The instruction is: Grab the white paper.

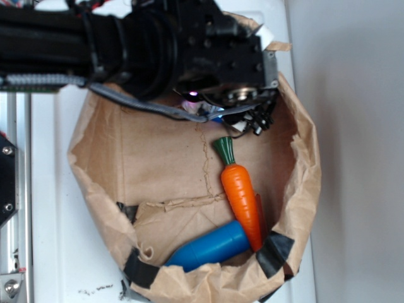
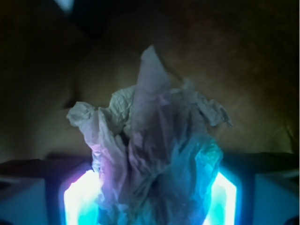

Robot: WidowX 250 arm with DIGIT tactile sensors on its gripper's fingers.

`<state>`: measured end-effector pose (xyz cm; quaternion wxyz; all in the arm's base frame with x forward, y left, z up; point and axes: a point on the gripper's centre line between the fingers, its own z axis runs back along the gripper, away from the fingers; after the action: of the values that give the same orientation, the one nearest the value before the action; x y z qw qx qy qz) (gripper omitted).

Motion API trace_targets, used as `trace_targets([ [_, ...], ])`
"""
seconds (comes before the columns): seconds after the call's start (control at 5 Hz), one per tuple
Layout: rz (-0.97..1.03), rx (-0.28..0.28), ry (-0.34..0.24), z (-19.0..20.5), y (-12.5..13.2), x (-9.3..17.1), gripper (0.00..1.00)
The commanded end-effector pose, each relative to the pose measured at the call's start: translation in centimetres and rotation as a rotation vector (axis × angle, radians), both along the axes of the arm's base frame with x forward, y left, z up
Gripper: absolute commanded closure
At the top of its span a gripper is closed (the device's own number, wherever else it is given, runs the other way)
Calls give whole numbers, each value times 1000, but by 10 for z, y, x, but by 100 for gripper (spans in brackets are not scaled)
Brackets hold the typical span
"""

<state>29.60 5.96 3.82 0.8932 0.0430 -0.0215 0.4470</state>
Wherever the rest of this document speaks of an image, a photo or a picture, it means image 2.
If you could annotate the white paper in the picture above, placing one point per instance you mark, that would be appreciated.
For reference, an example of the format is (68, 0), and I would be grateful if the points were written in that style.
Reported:
(152, 153)

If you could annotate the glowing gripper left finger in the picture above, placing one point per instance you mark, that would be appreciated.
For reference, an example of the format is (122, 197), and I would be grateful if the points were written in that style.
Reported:
(48, 192)

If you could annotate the brown paper bag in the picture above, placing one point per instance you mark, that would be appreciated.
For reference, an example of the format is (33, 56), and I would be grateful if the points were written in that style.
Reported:
(245, 54)

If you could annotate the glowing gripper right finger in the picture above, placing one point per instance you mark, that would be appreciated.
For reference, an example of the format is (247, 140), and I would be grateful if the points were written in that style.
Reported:
(256, 189)

